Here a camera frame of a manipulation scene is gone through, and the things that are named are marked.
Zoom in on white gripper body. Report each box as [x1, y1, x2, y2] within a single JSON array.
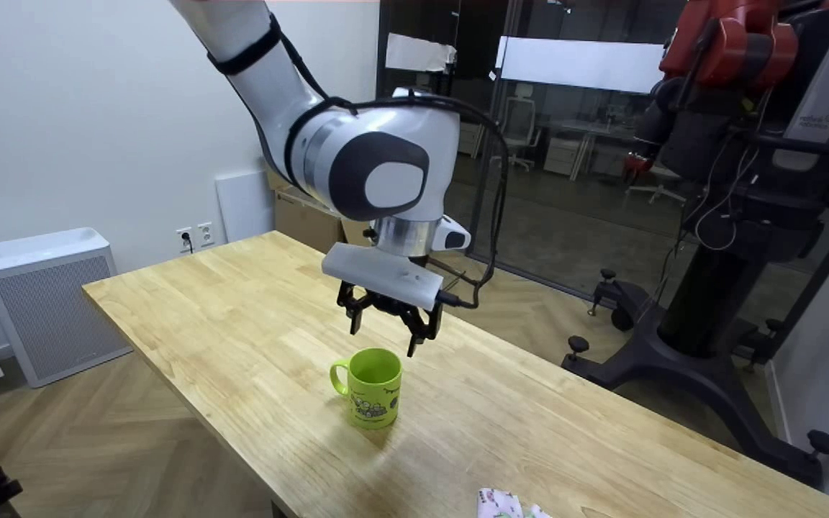
[[322, 239, 448, 320]]

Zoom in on green plastic mug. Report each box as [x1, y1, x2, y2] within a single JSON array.
[[325, 344, 407, 430]]

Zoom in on brown cardboard box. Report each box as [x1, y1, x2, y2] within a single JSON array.
[[264, 170, 374, 253]]

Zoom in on white flat panel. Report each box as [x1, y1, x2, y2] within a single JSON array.
[[211, 167, 277, 245]]

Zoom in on white crumpled cloth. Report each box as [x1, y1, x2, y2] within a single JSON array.
[[476, 485, 552, 518]]

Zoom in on white air purifier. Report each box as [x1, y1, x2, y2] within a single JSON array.
[[0, 223, 132, 392]]

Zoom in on red and black humanoid robot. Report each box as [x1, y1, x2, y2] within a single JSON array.
[[656, 0, 829, 262]]

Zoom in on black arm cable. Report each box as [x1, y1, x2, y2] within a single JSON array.
[[208, 17, 513, 309]]

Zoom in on white wall socket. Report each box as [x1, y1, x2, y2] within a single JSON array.
[[176, 217, 218, 255]]

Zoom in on black wheeled robot pedestal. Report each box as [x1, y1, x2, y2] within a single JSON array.
[[558, 217, 829, 485]]

